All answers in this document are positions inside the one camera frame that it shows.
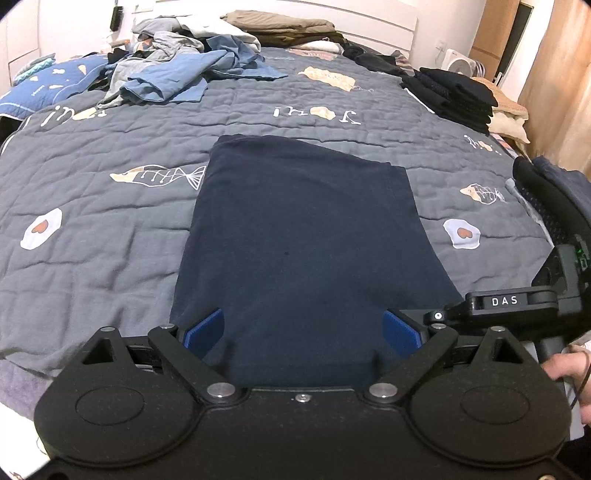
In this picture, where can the navy t-shirt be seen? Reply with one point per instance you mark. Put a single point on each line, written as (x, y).
(300, 254)

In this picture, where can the black hairbrush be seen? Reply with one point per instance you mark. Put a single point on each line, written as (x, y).
(116, 18)

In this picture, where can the folded navy garment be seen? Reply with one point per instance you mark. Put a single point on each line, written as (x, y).
(570, 177)

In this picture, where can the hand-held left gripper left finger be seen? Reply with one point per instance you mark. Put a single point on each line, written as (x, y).
(205, 330)

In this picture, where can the lavender blue blanket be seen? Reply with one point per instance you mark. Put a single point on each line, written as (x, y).
(23, 383)

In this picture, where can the person's right hand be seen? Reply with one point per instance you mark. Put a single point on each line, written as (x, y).
(568, 369)

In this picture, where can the blue carrot print pillow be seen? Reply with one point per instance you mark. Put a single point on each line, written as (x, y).
(51, 87)

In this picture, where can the white headboard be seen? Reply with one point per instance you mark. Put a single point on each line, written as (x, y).
(323, 11)

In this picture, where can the white garment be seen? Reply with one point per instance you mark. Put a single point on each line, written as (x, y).
(221, 32)

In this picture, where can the beige curtain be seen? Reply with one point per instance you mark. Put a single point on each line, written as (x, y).
(558, 83)

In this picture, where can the black folded clothes stack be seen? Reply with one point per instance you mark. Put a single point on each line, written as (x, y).
(452, 97)

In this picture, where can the pale grey garment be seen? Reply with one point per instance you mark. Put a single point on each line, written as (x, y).
(124, 83)

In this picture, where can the white wardrobe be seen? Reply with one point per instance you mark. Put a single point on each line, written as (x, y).
(21, 46)

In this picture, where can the blue garment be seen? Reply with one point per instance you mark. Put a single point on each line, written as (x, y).
(184, 74)

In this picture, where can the dark cloth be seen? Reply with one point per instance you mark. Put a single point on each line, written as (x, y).
(9, 129)

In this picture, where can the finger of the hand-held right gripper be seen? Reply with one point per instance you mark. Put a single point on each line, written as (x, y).
(436, 316)

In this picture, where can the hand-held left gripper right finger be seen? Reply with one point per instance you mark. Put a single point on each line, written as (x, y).
(401, 332)

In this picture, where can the khaki folded blanket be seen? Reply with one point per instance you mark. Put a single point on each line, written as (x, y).
(281, 25)

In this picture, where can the cream cloth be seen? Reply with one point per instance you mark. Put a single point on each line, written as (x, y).
(508, 120)

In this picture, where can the teal zigzag cloth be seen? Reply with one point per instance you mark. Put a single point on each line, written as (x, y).
(34, 69)

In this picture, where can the black clothes pile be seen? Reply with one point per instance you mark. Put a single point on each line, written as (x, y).
(378, 60)

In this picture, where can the folded black garment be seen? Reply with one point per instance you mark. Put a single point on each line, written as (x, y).
(549, 207)

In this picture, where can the grey sweatshirt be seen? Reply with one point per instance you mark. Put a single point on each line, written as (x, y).
(166, 37)

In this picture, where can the grey quilted bedspread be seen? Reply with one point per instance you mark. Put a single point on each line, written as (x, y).
(92, 277)

